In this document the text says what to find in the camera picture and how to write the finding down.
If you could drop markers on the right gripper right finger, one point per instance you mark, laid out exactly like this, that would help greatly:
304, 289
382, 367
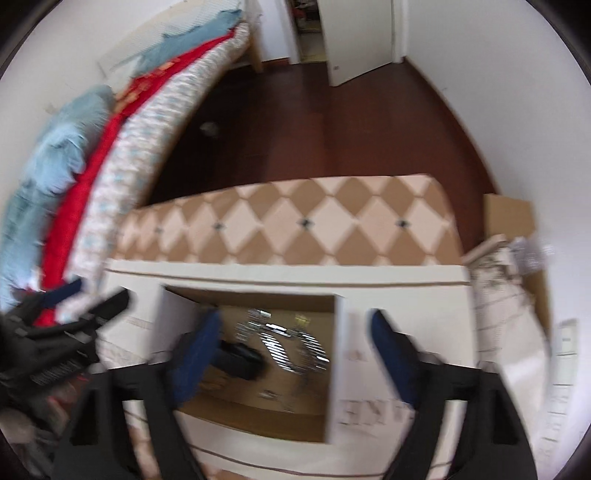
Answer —
493, 443

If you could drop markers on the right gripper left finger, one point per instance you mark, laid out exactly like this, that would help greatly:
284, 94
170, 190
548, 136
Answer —
96, 443

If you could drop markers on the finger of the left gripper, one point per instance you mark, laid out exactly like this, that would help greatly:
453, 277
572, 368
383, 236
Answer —
51, 298
104, 312

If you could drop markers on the red blanket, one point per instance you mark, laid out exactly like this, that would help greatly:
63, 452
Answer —
148, 113

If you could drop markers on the light blue duvet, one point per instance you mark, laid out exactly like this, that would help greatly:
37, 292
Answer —
59, 156

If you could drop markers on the white power strip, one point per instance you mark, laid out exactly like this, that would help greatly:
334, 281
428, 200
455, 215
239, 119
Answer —
562, 380

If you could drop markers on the bed with patterned mattress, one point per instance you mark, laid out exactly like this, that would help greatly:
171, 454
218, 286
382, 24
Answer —
80, 45

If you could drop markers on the black smart band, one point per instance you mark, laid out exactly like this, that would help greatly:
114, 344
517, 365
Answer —
237, 360

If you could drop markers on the floral fabric bag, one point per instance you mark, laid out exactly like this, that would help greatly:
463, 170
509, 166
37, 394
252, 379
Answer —
508, 330

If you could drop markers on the white cardboard box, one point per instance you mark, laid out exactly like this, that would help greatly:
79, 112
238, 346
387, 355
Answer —
298, 336

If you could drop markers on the cream printed cloth mat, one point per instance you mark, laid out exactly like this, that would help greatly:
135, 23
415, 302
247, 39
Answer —
369, 422

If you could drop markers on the clear plastic bag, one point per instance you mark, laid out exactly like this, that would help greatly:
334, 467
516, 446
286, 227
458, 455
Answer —
530, 255

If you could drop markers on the flat brown cardboard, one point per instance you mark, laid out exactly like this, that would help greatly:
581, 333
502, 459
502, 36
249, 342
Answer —
515, 218

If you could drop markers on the checkered diamond tablecloth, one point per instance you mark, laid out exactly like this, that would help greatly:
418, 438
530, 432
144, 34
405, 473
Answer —
345, 221

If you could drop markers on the blue folded sheet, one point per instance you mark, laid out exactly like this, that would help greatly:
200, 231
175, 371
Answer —
173, 45

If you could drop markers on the white door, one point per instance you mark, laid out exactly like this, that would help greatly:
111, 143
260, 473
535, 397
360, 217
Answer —
358, 37

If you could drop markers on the white door frame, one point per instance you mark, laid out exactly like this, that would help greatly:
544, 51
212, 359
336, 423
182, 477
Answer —
305, 45

